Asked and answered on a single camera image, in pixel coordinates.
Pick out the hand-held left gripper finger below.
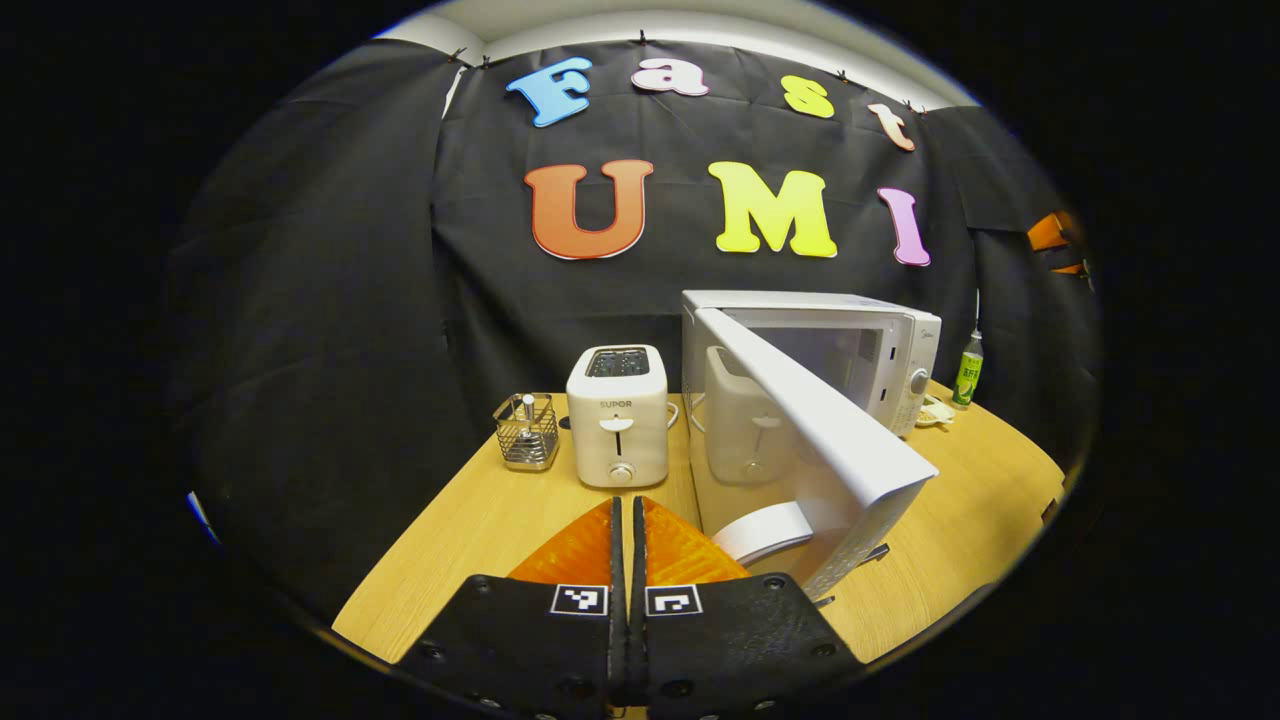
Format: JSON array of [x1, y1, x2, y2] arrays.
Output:
[[628, 496, 866, 720], [398, 496, 628, 720]]

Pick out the white microwave oven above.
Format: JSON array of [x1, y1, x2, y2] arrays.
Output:
[[681, 290, 943, 603]]

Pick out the green drink bottle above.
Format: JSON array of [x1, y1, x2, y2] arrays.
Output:
[[951, 330, 985, 411]]

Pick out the white toaster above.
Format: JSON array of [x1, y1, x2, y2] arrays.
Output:
[[566, 345, 681, 490]]

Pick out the black backdrop cloth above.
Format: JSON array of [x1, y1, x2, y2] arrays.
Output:
[[165, 38, 1101, 621]]

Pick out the wire mesh utensil basket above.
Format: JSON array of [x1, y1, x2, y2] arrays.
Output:
[[493, 393, 561, 473]]

